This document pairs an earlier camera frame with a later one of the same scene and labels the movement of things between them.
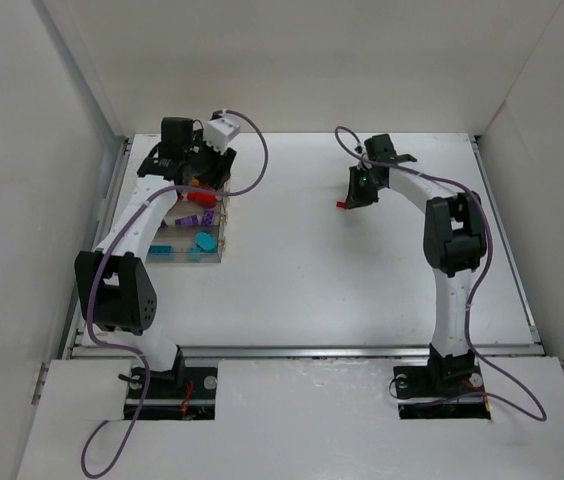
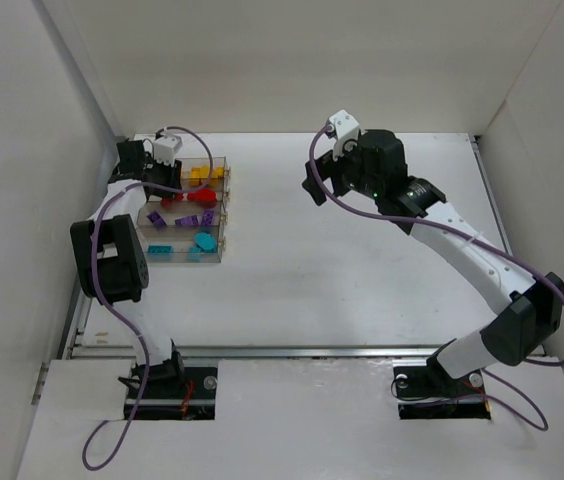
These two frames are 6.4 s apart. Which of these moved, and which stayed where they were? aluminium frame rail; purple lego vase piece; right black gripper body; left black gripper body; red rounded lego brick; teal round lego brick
Moved: left black gripper body; right black gripper body
Stayed: red rounded lego brick; teal round lego brick; aluminium frame rail; purple lego vase piece
